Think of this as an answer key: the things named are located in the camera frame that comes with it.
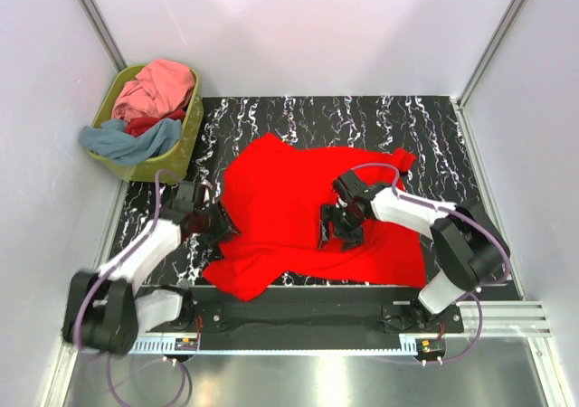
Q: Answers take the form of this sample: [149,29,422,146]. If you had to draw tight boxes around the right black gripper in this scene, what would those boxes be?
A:
[317,203,367,252]

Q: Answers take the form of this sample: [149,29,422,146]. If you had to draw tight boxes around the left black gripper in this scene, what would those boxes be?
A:
[194,198,241,245]

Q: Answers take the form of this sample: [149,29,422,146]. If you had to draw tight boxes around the bright red t shirt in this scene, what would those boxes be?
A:
[203,134,426,301]

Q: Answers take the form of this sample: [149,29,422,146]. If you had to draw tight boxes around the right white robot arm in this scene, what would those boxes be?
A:
[318,184,510,333]

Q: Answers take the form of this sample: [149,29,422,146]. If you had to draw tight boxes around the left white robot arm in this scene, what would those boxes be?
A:
[62,202,241,356]

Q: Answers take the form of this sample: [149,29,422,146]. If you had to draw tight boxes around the olive green laundry basket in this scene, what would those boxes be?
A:
[87,64,204,185]

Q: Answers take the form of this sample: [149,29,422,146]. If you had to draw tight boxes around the dark red t shirt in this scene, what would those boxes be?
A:
[125,109,186,137]

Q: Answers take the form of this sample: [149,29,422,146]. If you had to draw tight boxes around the grey blue t shirt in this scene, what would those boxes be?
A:
[79,118,182,166]

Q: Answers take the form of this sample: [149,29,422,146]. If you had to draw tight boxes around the pink t shirt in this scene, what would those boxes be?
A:
[111,59,196,122]

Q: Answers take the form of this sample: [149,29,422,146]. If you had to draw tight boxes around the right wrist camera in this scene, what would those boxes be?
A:
[332,170,368,203]

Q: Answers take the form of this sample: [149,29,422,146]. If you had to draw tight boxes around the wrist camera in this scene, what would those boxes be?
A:
[173,182,211,213]
[332,170,368,203]

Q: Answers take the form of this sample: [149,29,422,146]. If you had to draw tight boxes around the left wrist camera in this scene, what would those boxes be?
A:
[173,182,211,213]

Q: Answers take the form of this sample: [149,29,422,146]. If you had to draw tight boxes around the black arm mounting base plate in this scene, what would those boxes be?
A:
[141,286,464,335]

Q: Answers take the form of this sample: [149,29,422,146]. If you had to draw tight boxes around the white slotted cable duct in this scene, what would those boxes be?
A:
[129,334,417,356]

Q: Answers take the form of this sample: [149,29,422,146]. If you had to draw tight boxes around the left aluminium frame post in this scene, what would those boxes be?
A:
[78,0,127,71]

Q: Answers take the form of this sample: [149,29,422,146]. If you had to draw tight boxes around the aluminium frame post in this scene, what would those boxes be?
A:
[456,0,527,109]
[78,0,127,71]

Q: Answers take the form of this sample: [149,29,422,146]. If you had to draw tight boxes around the right aluminium frame post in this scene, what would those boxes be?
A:
[456,0,527,109]

